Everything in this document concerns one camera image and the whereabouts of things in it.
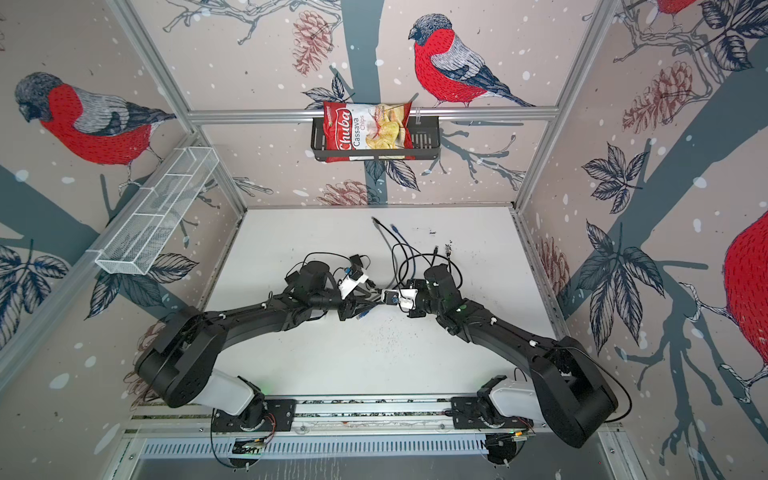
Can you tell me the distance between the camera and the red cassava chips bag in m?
0.87

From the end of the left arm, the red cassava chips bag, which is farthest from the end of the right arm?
the red cassava chips bag

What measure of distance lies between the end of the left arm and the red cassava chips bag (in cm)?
37

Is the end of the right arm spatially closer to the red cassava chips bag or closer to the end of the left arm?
the end of the left arm

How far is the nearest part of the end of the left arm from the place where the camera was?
0.71 meters
